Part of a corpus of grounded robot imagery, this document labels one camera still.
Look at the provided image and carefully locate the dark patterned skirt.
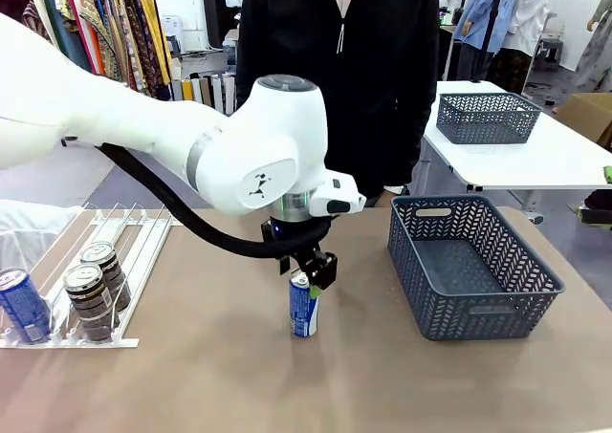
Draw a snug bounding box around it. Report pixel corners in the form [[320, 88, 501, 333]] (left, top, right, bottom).
[[491, 48, 533, 95]]

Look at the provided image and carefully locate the hanging white shirt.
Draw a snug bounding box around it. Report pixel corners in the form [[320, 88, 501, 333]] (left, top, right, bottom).
[[501, 0, 549, 56]]

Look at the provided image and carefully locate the blue drink can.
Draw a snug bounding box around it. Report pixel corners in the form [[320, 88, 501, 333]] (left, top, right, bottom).
[[288, 269, 320, 338], [0, 267, 53, 346]]

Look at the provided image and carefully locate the dark brown drink can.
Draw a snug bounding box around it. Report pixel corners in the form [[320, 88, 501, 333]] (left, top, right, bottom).
[[79, 241, 133, 313], [62, 263, 120, 344]]

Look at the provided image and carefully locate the grey plastic stool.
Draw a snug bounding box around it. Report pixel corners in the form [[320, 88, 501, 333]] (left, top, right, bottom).
[[533, 34, 565, 74]]

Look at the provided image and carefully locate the white side table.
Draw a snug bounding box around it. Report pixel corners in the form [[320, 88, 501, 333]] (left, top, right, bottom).
[[423, 79, 612, 227]]

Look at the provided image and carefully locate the white floor appliance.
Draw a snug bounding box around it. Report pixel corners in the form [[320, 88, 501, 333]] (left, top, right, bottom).
[[160, 15, 184, 54]]

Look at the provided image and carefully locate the person in black jacket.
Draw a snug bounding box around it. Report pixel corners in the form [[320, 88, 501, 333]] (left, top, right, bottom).
[[234, 0, 441, 208]]

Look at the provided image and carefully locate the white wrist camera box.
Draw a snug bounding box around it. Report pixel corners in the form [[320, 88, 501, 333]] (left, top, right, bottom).
[[308, 172, 368, 218]]

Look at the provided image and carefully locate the mannequin in blue shirt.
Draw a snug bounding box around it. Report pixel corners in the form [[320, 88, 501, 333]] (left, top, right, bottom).
[[451, 0, 511, 83]]

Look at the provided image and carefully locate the mannequin in grey dress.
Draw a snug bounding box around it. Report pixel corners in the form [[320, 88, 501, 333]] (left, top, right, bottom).
[[571, 0, 612, 93]]

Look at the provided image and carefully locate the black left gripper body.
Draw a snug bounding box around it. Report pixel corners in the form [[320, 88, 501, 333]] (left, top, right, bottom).
[[260, 216, 334, 263]]

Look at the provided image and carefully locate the black stand pole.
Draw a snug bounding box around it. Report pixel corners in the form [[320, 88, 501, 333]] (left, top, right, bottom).
[[470, 0, 508, 84]]

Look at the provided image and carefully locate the small grey plastic basket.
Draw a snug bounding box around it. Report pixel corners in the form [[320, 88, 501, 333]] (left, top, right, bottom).
[[436, 92, 544, 146]]

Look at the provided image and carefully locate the white wire can dispenser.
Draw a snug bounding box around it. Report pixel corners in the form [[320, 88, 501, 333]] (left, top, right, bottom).
[[0, 203, 186, 351]]

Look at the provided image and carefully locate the brown cardboard box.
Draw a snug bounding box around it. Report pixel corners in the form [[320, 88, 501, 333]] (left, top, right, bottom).
[[557, 92, 612, 150]]

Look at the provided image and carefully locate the person's left forearm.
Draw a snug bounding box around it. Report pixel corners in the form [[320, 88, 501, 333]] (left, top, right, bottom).
[[391, 83, 441, 198]]

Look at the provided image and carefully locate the rack of colourful garments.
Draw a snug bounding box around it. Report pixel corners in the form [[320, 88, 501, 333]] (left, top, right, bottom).
[[0, 0, 174, 102]]

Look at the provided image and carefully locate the large grey plastic basket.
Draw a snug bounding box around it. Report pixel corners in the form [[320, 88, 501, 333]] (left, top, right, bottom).
[[386, 194, 566, 342]]

